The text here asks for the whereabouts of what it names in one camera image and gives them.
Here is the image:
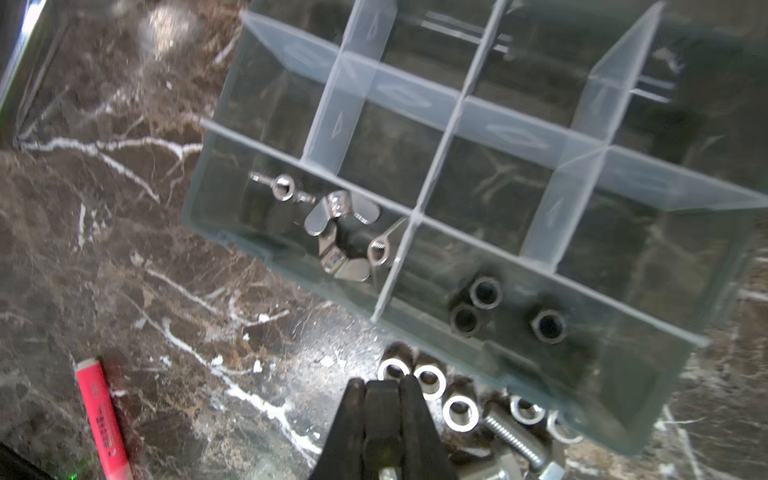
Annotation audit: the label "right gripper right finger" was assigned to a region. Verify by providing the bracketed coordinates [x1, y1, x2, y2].
[399, 375, 458, 480]

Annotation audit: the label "metal tongs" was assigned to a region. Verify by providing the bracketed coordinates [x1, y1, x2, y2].
[1, 1, 51, 116]

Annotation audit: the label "black hex nut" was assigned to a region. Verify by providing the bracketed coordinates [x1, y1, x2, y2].
[529, 309, 567, 345]
[449, 302, 484, 338]
[468, 276, 503, 310]

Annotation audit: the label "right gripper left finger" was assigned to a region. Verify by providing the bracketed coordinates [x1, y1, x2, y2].
[309, 378, 366, 480]

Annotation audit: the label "black hex bolt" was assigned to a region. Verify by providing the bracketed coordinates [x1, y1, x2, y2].
[362, 380, 404, 479]

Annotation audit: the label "pink marker pen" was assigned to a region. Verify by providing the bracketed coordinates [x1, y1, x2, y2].
[75, 358, 134, 480]

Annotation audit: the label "clear grey compartment organizer box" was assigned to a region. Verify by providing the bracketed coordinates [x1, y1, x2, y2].
[183, 1, 767, 455]

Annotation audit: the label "silver hex bolt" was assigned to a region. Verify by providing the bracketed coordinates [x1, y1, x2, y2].
[482, 401, 567, 480]
[457, 455, 522, 480]

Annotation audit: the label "silver hex nut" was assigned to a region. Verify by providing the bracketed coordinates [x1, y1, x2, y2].
[413, 354, 448, 401]
[545, 410, 584, 445]
[509, 395, 547, 426]
[376, 342, 413, 381]
[442, 378, 481, 433]

